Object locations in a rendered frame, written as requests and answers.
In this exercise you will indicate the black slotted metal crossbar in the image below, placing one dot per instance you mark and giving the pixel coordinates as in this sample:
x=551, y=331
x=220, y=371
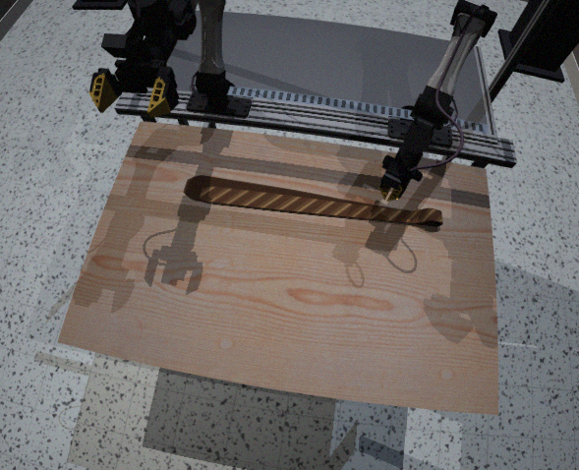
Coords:
x=502, y=154

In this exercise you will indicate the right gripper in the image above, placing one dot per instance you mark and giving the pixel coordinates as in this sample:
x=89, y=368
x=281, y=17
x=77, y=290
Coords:
x=136, y=76

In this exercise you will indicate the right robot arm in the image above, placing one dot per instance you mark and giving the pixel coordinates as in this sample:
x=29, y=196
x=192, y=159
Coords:
x=211, y=75

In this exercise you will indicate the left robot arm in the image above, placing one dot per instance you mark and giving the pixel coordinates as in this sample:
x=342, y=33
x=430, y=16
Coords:
x=467, y=30

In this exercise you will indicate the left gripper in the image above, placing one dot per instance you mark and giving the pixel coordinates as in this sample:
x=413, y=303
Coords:
x=407, y=158

